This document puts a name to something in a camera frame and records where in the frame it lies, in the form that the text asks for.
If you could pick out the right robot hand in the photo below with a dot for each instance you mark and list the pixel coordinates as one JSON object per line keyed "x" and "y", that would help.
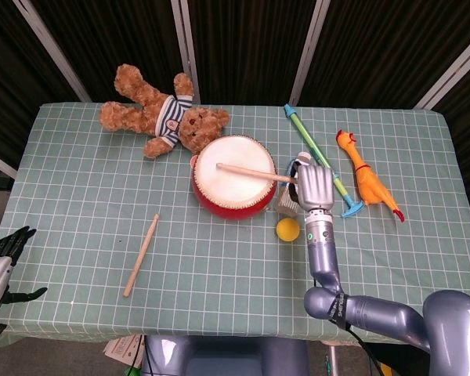
{"x": 317, "y": 188}

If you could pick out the wooden drumstick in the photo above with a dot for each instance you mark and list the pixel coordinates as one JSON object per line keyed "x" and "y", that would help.
{"x": 141, "y": 256}
{"x": 250, "y": 171}

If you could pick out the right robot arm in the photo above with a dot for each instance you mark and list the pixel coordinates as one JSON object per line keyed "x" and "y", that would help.
{"x": 321, "y": 254}

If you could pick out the red drum white skin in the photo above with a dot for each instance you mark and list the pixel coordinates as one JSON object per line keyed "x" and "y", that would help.
{"x": 235, "y": 188}

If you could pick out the green blue water pump toy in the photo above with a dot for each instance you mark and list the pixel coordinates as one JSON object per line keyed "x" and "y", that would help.
{"x": 309, "y": 139}

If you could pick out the yellow ball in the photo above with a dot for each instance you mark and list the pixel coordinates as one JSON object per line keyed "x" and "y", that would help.
{"x": 287, "y": 229}

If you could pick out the orange rubber chicken toy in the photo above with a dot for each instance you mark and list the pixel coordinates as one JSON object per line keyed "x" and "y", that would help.
{"x": 370, "y": 184}

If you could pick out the green checked tablecloth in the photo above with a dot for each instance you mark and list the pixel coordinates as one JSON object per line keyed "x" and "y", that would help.
{"x": 102, "y": 203}

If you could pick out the white printed paper sheets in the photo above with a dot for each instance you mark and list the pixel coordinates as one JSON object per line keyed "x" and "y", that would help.
{"x": 123, "y": 350}

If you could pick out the brown teddy bear striped shirt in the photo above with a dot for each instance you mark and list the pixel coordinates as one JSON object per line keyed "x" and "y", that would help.
{"x": 172, "y": 121}

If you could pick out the grey robot torso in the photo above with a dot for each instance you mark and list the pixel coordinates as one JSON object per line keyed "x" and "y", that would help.
{"x": 219, "y": 356}

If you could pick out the white screen frame post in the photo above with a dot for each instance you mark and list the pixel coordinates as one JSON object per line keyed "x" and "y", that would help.
{"x": 0, "y": 164}
{"x": 186, "y": 51}
{"x": 310, "y": 51}
{"x": 452, "y": 76}
{"x": 48, "y": 43}

